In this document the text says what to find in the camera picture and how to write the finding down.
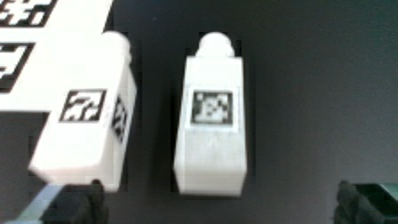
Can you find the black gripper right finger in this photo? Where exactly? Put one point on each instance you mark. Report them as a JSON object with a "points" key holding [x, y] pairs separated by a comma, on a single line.
{"points": [[367, 203]]}

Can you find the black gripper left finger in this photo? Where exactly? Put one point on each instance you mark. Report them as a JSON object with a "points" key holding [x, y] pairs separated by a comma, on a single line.
{"points": [[69, 204]]}

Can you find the white leg with tag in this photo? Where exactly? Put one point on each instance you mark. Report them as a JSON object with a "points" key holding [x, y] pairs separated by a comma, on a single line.
{"points": [[211, 158]]}

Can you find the white leg near marker sheet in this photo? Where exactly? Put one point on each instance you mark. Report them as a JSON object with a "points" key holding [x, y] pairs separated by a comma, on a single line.
{"points": [[81, 148]]}

